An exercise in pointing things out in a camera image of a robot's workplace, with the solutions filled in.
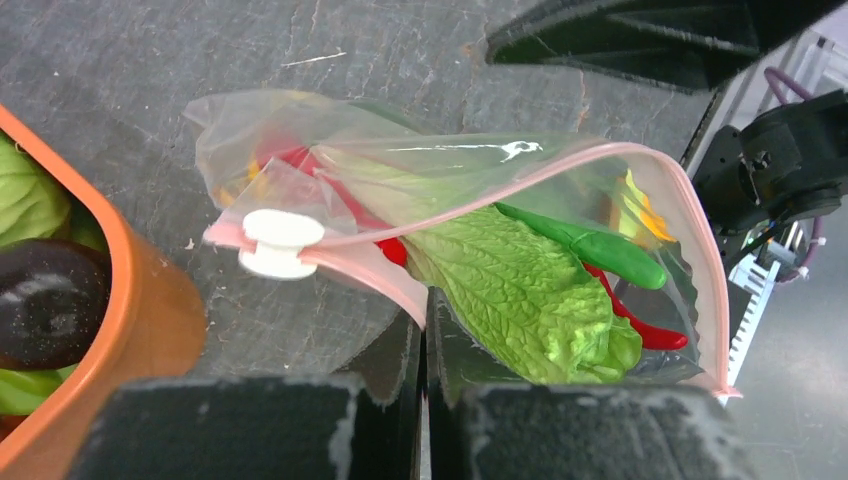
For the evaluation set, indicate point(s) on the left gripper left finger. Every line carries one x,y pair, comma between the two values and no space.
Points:
360,422

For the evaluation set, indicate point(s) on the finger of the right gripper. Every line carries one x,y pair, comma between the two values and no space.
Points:
682,45

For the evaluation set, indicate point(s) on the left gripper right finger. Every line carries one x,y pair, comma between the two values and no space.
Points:
485,422

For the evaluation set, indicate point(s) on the green napa cabbage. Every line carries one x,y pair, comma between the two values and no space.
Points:
524,297

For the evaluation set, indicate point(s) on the yellow banana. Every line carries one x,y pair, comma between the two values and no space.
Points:
633,216

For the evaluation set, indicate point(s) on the clear zip top bag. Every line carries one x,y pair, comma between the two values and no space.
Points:
287,226

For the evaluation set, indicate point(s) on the green zucchini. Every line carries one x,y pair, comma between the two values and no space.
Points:
606,251

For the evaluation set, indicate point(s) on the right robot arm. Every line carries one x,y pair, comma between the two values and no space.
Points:
788,164

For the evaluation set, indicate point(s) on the orange plastic basket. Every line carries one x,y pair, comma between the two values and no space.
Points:
155,325

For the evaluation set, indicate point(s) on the dark eggplant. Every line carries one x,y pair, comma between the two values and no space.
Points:
54,296

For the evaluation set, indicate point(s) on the round green cabbage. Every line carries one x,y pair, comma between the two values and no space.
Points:
33,203

